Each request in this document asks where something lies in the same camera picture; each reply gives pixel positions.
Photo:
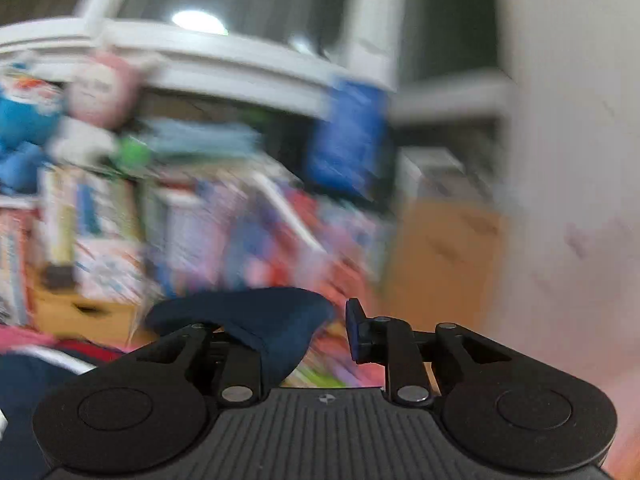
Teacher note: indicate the pink and white plush toy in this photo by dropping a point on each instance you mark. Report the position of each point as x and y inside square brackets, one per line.
[100, 90]

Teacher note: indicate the white colourful printed box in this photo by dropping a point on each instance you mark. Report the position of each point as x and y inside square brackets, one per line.
[110, 270]

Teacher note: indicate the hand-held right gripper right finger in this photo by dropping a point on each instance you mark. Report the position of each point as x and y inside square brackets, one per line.
[356, 332]

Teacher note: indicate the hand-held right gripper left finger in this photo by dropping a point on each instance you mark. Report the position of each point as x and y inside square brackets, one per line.
[240, 362]

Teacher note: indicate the white framed window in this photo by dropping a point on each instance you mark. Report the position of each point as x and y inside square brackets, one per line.
[225, 50]

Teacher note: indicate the pale blue packet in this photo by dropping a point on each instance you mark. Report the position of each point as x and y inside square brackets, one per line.
[200, 140]

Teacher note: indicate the wooden drawer box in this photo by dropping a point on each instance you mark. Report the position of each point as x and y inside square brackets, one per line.
[55, 312]

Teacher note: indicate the blue plush toy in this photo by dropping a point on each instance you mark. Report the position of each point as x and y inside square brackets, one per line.
[25, 120]

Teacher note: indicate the row of colourful books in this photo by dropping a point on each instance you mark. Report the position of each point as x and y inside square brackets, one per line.
[200, 240]

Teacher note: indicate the blue printed box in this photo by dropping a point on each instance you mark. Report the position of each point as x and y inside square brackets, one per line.
[350, 135]

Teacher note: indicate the brown cardboard box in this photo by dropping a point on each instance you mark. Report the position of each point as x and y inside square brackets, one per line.
[445, 260]

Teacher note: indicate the navy and white jacket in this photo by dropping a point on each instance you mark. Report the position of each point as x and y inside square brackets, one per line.
[280, 325]

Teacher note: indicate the pink mat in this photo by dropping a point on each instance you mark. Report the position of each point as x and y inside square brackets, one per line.
[20, 336]

